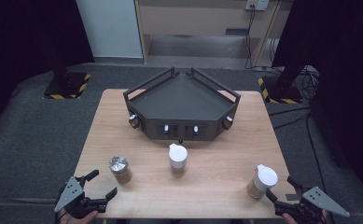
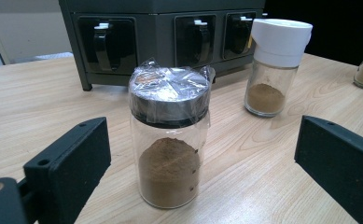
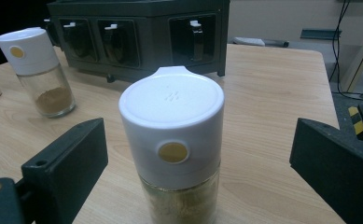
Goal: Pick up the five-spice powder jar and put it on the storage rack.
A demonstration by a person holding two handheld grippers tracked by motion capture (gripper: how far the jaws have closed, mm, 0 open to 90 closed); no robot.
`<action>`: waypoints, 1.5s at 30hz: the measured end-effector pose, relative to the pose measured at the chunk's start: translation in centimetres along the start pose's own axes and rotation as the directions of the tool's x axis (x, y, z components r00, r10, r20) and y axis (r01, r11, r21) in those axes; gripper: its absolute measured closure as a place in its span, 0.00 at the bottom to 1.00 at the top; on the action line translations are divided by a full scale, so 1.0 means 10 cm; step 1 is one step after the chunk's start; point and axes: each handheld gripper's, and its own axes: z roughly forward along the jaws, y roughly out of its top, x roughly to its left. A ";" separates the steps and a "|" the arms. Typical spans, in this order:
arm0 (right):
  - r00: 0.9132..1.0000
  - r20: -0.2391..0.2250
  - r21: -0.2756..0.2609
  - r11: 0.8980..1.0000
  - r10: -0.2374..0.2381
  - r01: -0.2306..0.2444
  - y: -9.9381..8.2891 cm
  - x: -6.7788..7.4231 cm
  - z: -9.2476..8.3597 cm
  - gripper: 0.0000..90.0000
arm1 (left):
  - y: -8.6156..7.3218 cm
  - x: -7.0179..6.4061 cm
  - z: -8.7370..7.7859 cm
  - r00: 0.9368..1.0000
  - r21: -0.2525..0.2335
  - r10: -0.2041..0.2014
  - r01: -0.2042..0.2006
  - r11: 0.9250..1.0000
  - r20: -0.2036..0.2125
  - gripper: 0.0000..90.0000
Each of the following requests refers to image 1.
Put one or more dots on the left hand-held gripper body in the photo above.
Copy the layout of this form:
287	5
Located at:
72	193

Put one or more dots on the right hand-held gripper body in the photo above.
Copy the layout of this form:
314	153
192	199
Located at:
317	199

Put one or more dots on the wide white-lid spice jar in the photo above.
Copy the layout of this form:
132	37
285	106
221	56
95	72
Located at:
262	182

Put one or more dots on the silver-lid glass spice jar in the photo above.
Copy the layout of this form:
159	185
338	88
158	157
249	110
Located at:
120	169

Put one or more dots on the tall white-lid spice jar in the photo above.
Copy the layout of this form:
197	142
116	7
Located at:
178	158

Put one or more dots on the dark corner shelf rack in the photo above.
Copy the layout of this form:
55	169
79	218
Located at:
182	102

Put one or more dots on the person's left hand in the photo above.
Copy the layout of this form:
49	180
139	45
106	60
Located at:
78	219

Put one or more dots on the person's right hand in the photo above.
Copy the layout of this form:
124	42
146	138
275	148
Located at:
289	218

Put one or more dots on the small grey tape piece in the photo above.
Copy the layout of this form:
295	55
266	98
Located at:
292	197

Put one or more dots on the black stand with striped base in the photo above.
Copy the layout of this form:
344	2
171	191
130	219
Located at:
66	84
283	88

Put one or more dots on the dark curtain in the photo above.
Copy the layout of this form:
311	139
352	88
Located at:
347	77
20	46

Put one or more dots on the white panel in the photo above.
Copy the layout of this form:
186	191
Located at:
110	28

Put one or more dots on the beige wooden cabinet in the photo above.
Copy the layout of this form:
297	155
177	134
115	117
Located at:
198	20

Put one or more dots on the white wall socket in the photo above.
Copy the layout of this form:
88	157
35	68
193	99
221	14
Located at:
257	4

